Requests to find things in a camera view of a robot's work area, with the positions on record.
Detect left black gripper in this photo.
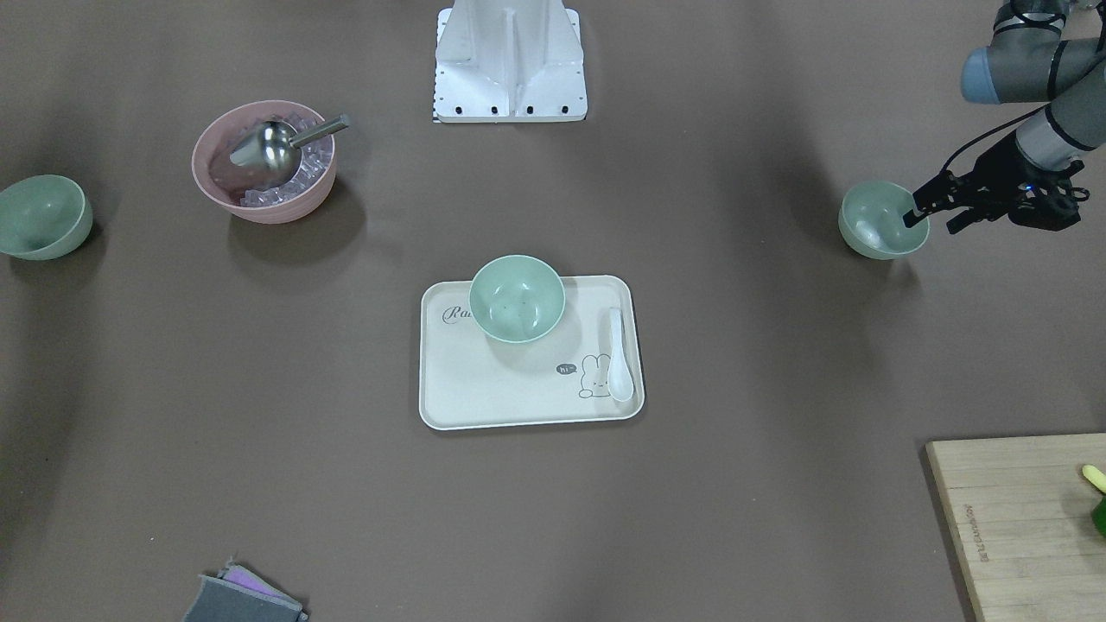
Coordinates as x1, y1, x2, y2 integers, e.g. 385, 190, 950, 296
902, 131, 1051, 235

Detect green bowl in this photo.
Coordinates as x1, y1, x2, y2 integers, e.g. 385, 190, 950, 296
1, 175, 93, 261
467, 253, 568, 344
837, 182, 930, 260

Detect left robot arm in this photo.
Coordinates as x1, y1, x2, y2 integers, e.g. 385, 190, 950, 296
902, 1, 1105, 234

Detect yellow plastic knife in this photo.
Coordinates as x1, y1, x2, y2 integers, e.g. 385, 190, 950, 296
1081, 464, 1106, 495

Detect bamboo cutting board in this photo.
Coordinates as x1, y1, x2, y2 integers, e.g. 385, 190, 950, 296
925, 433, 1105, 621

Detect green lime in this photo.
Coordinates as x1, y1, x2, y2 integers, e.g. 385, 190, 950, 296
1091, 496, 1106, 538

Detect white ceramic spoon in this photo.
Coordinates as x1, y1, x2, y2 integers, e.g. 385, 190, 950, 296
607, 308, 633, 403

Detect green bowl on tray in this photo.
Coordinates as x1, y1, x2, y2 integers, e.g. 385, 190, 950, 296
467, 253, 568, 344

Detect cream serving tray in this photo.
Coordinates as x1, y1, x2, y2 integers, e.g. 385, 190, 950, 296
418, 274, 646, 431

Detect metal ice scoop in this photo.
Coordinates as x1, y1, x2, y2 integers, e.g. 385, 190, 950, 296
226, 114, 351, 191

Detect pink bowl with ice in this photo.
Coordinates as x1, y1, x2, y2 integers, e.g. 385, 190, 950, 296
191, 99, 337, 225

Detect grey and purple cloths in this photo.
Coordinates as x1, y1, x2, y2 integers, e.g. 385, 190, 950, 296
182, 562, 309, 621

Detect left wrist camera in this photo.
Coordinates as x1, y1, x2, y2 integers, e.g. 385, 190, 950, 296
1006, 162, 1091, 232

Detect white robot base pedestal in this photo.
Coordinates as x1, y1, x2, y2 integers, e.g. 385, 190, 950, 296
432, 1, 588, 124

